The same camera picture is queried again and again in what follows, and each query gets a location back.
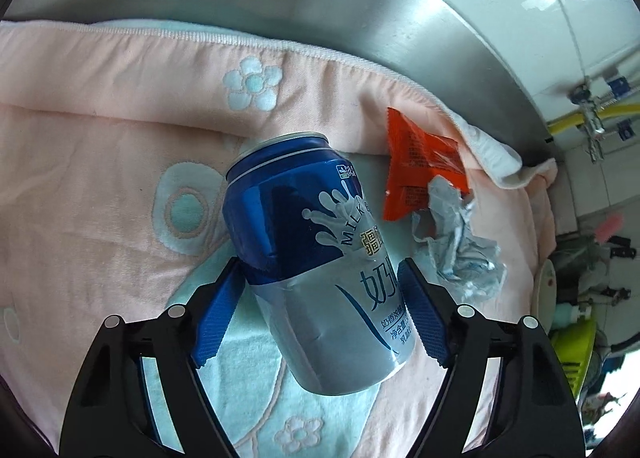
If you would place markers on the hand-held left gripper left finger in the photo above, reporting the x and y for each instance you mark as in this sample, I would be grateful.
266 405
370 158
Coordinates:
220 318

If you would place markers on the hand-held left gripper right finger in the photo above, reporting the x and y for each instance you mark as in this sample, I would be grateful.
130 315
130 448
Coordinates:
425 318

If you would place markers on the blue and silver milk can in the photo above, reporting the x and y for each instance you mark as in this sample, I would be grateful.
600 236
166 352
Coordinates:
300 238

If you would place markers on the crumpled grey paper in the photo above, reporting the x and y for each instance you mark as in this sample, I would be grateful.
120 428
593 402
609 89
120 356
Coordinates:
465 248

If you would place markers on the white ceramic plate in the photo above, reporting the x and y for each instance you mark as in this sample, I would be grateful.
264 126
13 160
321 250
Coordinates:
547 288

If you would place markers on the teal soap pump bottle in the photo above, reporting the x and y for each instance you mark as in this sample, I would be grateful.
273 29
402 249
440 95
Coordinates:
570 313

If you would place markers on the lime green dish rack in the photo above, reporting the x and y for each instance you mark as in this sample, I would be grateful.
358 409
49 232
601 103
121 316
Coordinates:
575 353

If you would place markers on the orange snack wrapper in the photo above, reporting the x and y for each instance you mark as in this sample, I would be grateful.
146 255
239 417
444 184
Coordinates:
420 158

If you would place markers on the pink flowered towel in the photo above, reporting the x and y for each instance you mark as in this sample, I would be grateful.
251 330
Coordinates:
100 188

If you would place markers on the pink brush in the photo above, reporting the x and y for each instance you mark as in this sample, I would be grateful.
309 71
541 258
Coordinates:
610 229

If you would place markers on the metal pipe valve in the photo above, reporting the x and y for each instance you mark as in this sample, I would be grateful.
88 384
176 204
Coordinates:
592 113

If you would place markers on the yellow gas pipe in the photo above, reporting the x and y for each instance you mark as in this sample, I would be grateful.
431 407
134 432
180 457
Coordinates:
615 112

